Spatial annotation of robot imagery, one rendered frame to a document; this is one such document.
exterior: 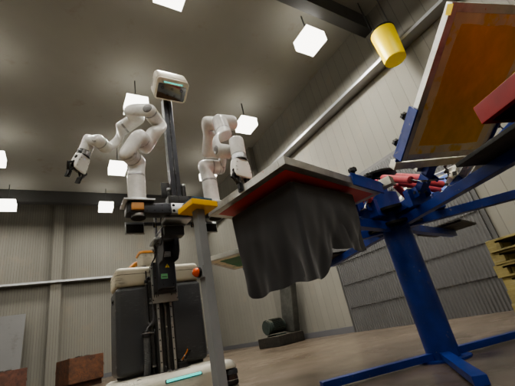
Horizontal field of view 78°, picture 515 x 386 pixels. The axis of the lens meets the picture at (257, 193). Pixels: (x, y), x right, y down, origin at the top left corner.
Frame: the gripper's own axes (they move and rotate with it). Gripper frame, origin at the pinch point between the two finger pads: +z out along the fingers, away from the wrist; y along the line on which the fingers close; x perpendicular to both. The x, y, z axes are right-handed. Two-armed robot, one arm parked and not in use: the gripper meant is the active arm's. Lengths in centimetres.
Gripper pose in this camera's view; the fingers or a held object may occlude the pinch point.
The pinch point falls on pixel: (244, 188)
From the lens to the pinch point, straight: 151.2
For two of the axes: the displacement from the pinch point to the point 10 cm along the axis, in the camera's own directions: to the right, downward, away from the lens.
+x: 6.3, -4.2, -6.5
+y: -7.5, -1.5, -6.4
